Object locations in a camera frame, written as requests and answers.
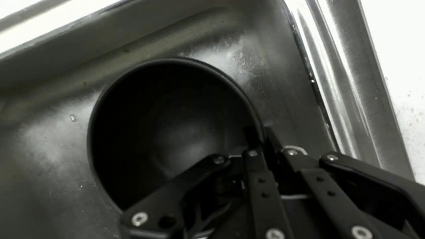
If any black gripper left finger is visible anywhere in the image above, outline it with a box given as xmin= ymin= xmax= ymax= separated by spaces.
xmin=119 ymin=126 xmax=295 ymax=239

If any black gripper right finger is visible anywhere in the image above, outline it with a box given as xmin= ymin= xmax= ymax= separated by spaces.
xmin=265 ymin=126 xmax=425 ymax=239

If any black bowl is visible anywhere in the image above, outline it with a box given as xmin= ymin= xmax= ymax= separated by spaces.
xmin=87 ymin=55 xmax=267 ymax=212

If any stainless steel double sink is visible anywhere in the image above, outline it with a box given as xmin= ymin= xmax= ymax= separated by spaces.
xmin=0 ymin=0 xmax=416 ymax=239

